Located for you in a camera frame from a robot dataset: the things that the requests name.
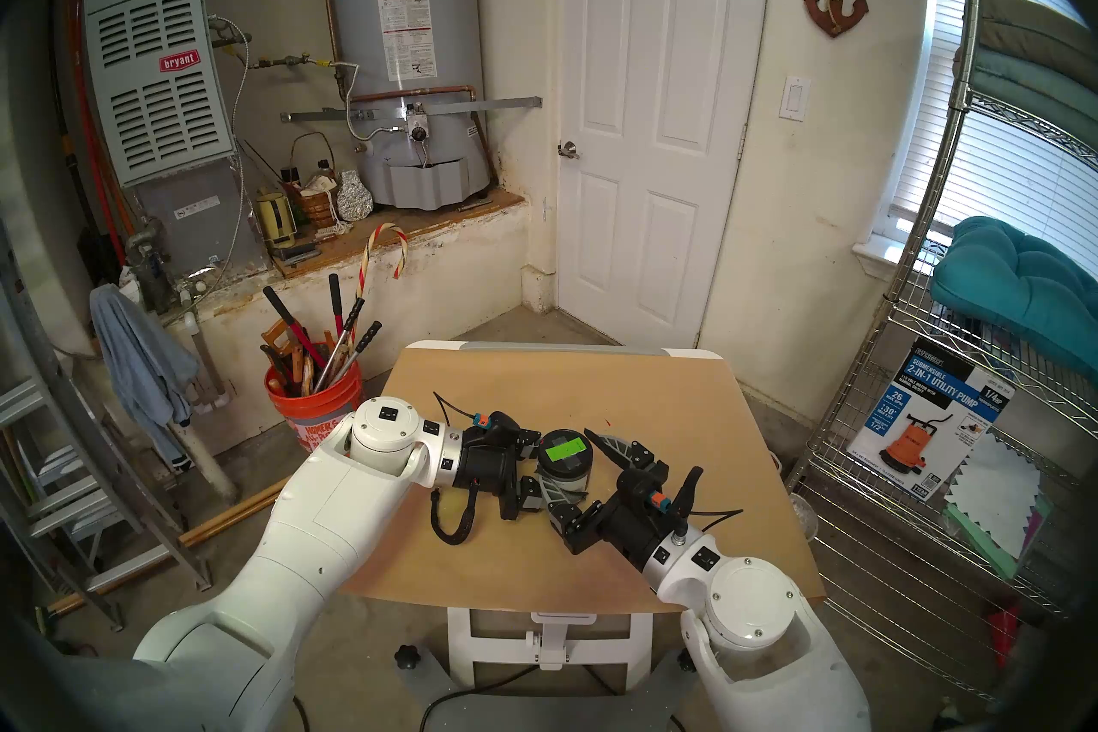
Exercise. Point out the red object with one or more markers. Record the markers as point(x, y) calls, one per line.
point(1004, 632)

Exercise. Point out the grey Bryant furnace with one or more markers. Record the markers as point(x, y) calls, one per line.
point(159, 104)

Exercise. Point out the green foam sheet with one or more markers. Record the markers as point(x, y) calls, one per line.
point(974, 537)

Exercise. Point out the crumpled aluminium foil lump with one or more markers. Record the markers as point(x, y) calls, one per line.
point(354, 198)

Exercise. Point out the olive cushion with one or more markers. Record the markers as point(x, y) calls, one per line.
point(1038, 27)

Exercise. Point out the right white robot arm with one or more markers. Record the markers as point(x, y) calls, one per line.
point(755, 602)

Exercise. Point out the black lid with green tape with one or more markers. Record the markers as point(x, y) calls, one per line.
point(564, 451)

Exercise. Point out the white window sill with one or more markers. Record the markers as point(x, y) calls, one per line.
point(879, 252)

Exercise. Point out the wooden platform ledge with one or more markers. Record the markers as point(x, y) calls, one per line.
point(412, 220)

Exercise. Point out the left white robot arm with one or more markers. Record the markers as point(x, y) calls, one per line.
point(326, 516)

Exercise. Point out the white zigzag edged sheets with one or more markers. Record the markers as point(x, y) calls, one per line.
point(995, 494)

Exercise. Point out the white window blinds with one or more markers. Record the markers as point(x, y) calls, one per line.
point(1004, 173)

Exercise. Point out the teal tufted cushion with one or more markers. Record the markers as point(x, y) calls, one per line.
point(1021, 284)

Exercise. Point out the yellow gas line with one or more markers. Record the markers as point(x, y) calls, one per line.
point(287, 61)

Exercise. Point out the utility pump cardboard box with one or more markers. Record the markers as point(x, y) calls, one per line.
point(926, 404)

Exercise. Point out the blue cloth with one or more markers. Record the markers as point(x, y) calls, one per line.
point(141, 370)

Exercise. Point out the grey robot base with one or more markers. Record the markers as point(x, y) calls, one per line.
point(515, 706)

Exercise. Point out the aluminium ladder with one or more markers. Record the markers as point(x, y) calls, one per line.
point(51, 481)

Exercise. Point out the yellow container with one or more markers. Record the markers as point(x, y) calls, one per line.
point(274, 217)

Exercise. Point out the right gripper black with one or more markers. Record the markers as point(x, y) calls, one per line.
point(643, 520)

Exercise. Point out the striped candy cane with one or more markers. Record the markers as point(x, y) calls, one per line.
point(388, 226)

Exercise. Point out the white table stand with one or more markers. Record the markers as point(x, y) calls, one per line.
point(549, 640)

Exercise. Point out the white light switch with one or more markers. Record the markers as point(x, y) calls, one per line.
point(794, 98)

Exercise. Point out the grey water heater tank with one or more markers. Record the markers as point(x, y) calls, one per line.
point(403, 53)

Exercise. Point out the grey green cushion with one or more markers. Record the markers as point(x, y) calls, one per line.
point(1029, 91)

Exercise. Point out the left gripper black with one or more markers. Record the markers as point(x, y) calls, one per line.
point(493, 460)

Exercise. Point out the white panel door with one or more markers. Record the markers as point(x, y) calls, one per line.
point(660, 138)

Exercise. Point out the wooden pole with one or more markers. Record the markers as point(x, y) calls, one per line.
point(232, 512)

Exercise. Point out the black grip metal tool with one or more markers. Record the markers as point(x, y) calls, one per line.
point(353, 310)
point(369, 334)

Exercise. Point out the orange plastic bucket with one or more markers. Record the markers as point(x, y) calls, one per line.
point(313, 413)

